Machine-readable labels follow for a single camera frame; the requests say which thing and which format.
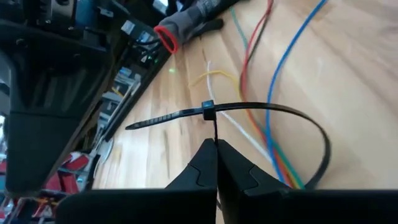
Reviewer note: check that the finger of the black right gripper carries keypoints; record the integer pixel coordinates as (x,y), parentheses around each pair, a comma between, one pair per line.
(40,149)

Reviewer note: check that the grey red-cuffed work glove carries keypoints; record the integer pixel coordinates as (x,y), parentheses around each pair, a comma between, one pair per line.
(186,21)
(211,25)

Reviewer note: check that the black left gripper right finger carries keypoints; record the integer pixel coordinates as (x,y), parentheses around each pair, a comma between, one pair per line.
(311,208)

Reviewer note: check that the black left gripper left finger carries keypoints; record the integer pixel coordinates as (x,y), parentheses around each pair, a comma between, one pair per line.
(140,208)

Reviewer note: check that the red storage bin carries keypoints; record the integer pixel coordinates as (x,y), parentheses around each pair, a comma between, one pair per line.
(66,183)
(77,163)

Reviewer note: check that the long black zip tie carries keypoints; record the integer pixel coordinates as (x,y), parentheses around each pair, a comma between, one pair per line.
(207,109)

